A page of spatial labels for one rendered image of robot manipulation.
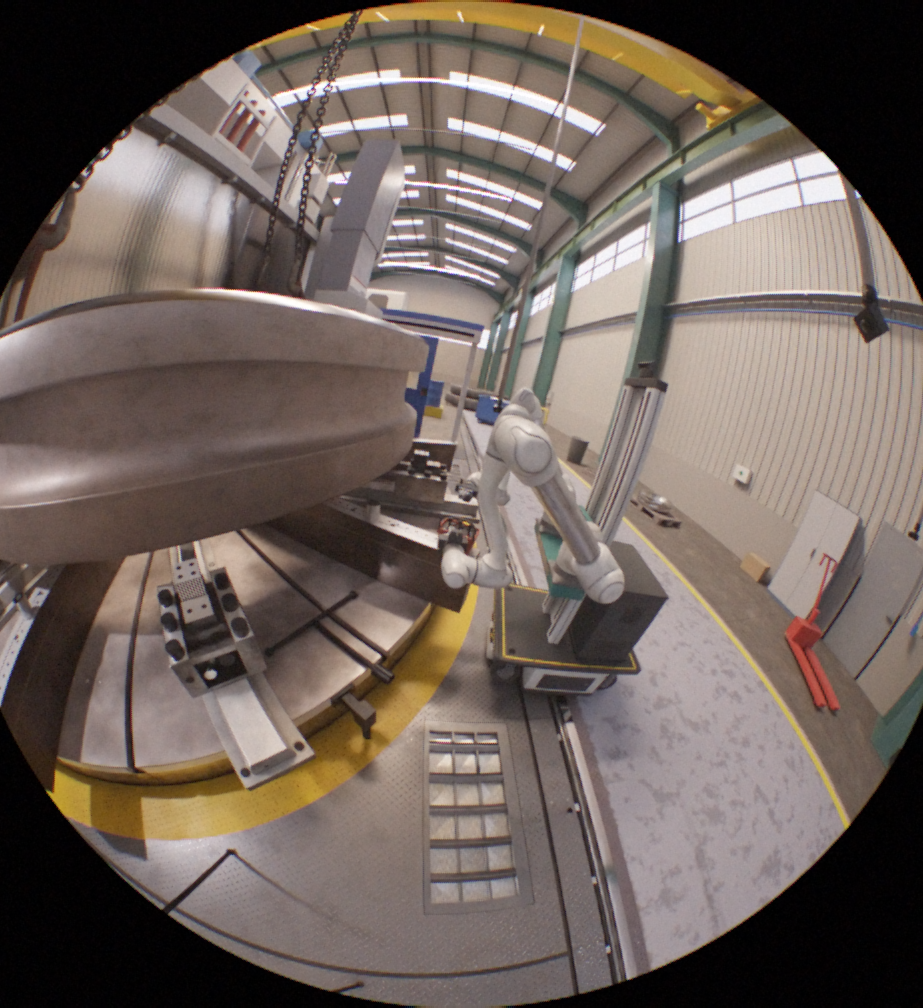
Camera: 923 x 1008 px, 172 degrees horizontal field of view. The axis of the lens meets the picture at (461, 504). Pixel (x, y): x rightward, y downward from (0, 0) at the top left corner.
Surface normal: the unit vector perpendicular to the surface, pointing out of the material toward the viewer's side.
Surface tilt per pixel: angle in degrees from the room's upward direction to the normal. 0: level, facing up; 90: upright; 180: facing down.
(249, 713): 0
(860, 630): 90
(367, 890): 0
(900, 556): 90
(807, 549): 90
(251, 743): 0
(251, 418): 90
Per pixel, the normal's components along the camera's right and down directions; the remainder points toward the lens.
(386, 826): 0.21, -0.89
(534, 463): 0.03, 0.33
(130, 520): 0.67, 0.43
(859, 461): -0.98, -0.17
